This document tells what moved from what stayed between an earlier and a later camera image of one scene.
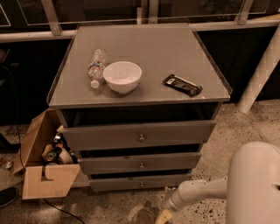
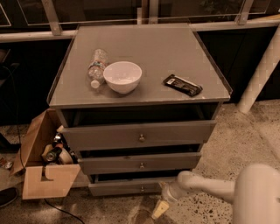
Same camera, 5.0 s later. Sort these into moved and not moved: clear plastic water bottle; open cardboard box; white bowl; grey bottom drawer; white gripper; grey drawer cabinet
Moved: grey bottom drawer; white gripper
Not moved: grey drawer cabinet; white bowl; open cardboard box; clear plastic water bottle
